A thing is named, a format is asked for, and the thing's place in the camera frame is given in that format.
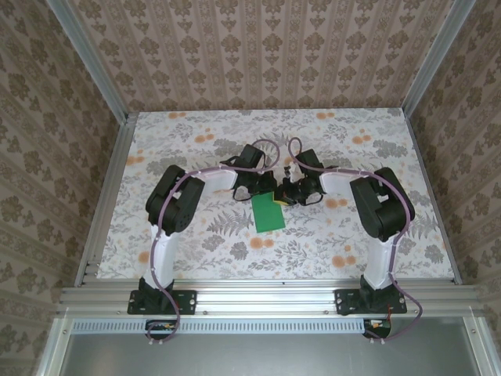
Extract green square cloth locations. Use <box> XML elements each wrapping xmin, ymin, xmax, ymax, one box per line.
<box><xmin>251</xmin><ymin>191</ymin><xmax>287</xmax><ymax>235</ymax></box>

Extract floral patterned table cover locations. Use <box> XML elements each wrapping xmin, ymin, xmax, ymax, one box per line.
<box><xmin>95</xmin><ymin>109</ymin><xmax>458</xmax><ymax>281</ymax></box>

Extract black connector box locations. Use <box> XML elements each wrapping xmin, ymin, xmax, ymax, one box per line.
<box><xmin>362</xmin><ymin>317</ymin><xmax>392</xmax><ymax>338</ymax></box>
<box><xmin>145</xmin><ymin>319</ymin><xmax>180</xmax><ymax>340</ymax></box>

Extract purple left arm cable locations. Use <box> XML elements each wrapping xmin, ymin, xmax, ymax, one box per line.
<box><xmin>146</xmin><ymin>139</ymin><xmax>281</xmax><ymax>346</ymax></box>

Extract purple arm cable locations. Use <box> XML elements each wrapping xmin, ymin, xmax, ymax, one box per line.
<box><xmin>146</xmin><ymin>139</ymin><xmax>281</xmax><ymax>346</ymax></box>
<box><xmin>287</xmin><ymin>136</ymin><xmax>424</xmax><ymax>346</ymax></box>

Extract aluminium frame cross rail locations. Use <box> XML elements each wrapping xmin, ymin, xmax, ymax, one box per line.
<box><xmin>58</xmin><ymin>284</ymin><xmax>485</xmax><ymax>316</ymax></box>

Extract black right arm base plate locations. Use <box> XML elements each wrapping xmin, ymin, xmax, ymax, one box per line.
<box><xmin>334</xmin><ymin>288</ymin><xmax>408</xmax><ymax>316</ymax></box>

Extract aluminium frame side rail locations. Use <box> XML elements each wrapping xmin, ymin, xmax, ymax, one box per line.
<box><xmin>73</xmin><ymin>112</ymin><xmax>139</xmax><ymax>287</ymax></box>
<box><xmin>402</xmin><ymin>109</ymin><xmax>463</xmax><ymax>285</ymax></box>

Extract grey slotted cable duct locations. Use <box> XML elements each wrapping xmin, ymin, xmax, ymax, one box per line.
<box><xmin>72</xmin><ymin>317</ymin><xmax>392</xmax><ymax>334</ymax></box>

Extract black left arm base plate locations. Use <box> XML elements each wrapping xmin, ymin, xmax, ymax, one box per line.
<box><xmin>128</xmin><ymin>288</ymin><xmax>197</xmax><ymax>316</ymax></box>

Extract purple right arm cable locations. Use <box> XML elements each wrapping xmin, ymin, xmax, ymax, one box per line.
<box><xmin>287</xmin><ymin>136</ymin><xmax>424</xmax><ymax>346</ymax></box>

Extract aluminium frame post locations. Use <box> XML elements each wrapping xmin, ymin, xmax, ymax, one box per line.
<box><xmin>399</xmin><ymin>0</ymin><xmax>478</xmax><ymax>117</ymax></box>
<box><xmin>45</xmin><ymin>0</ymin><xmax>130</xmax><ymax>123</ymax></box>

